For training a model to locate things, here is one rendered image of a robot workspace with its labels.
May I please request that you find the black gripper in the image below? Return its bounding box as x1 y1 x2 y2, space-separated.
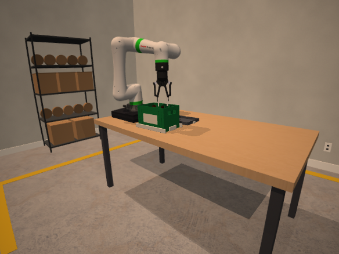
153 71 172 107

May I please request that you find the green bottle crate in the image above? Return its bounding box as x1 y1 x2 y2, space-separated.
138 103 179 132

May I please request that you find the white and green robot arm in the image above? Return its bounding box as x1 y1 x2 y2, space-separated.
111 37 181 112

